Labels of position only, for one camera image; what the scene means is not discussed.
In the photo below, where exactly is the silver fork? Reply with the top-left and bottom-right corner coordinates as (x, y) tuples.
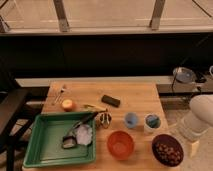
(52, 85), (66, 105)

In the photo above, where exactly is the green plastic tray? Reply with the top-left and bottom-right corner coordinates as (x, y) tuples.
(23, 112), (96, 168)

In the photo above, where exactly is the yellow green banana peel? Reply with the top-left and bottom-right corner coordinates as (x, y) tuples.
(83, 104), (107, 111)

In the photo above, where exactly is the black handled spatula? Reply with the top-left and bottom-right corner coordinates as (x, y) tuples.
(62, 112), (97, 149)

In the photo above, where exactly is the dark purple bowl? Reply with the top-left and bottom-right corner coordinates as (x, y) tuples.
(152, 134), (184, 167)

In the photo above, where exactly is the black rectangular block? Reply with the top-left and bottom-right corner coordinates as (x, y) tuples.
(101, 95), (120, 107)

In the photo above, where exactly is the white cup with blue inside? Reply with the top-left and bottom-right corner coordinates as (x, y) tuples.
(144, 114), (161, 133)

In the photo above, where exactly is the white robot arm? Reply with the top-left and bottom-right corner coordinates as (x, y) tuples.
(178, 95), (213, 142)

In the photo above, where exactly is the silver metal pan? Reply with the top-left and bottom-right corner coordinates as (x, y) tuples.
(173, 67), (196, 84)

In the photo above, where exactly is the bunch of grapes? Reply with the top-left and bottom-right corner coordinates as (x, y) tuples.
(156, 143), (181, 165)

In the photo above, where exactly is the orange apple fruit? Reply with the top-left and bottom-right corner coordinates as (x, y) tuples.
(61, 99), (75, 111)

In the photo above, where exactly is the black chair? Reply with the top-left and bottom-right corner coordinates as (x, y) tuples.
(0, 89), (42, 171)

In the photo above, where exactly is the blue plastic cup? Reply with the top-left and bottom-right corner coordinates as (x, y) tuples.
(124, 112), (138, 129)

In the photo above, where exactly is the white cloth in tray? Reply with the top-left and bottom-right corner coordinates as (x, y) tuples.
(75, 124), (93, 146)

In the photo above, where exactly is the red plastic bowl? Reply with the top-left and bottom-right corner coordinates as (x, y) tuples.
(107, 131), (134, 160)

